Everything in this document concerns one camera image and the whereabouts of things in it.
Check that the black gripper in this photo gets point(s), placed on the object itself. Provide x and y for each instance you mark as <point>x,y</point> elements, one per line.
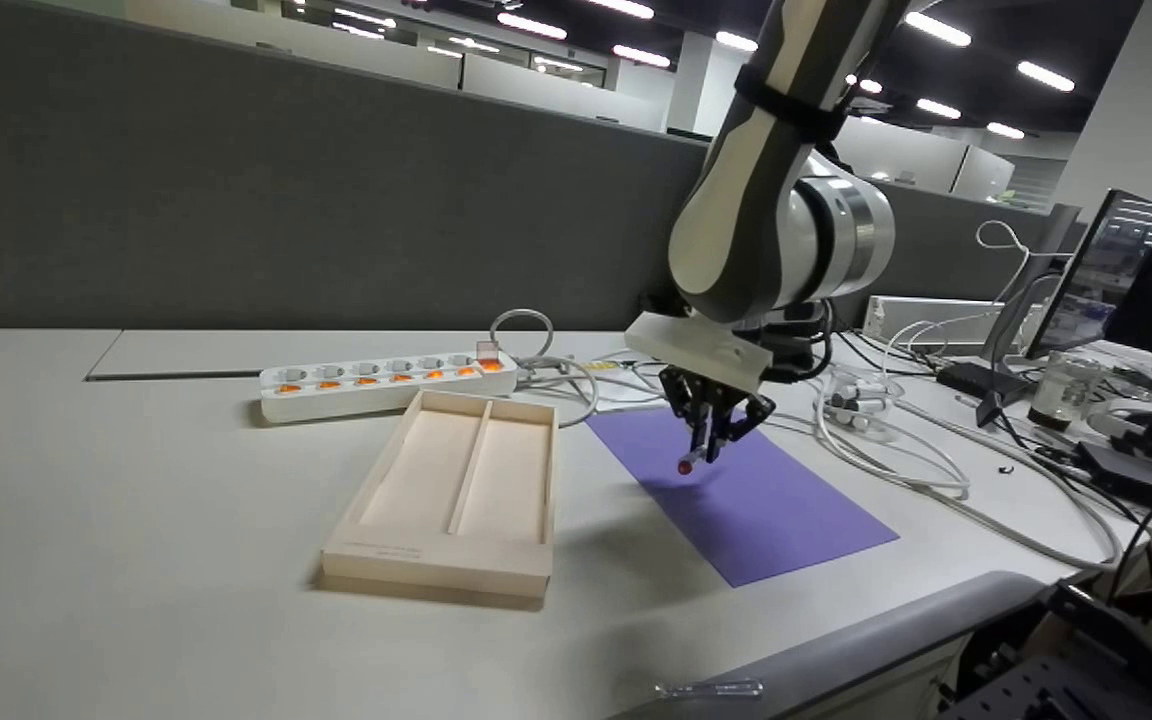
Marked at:
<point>723,403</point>

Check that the clear pen with red cap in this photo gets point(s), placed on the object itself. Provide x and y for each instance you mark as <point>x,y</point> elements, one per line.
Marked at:
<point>691,467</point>

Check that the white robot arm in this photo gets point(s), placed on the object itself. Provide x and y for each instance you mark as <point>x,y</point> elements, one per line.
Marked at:
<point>750,172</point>

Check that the purple rectangular mat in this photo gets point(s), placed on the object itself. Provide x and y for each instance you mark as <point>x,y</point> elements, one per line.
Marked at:
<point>762,515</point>

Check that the pale wooden divided tray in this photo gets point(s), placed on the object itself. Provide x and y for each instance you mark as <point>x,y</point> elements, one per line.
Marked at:
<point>450,486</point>

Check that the clear plastic holder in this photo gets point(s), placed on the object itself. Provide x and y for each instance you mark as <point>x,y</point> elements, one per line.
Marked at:
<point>859,403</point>

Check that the white rectangular box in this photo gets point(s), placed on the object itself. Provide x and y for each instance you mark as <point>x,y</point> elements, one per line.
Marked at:
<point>929,321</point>

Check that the white power strip orange switches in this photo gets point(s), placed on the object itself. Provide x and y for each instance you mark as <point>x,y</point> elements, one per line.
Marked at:
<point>381,380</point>

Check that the dark computer monitor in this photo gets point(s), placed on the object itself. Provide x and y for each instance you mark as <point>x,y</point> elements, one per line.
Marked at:
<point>1108,267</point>

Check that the ceiling light strip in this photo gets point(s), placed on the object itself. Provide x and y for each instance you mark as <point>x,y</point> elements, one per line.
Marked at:
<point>532,26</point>
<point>938,29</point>
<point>1046,76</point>

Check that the grey fabric desk partition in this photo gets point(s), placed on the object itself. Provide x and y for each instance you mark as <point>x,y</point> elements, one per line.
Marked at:
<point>268,172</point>

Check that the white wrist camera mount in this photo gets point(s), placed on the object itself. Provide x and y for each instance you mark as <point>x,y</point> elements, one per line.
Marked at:
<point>696,351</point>

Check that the black metal base plate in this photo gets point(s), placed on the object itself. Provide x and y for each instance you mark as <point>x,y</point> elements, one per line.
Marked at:
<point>1098,663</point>

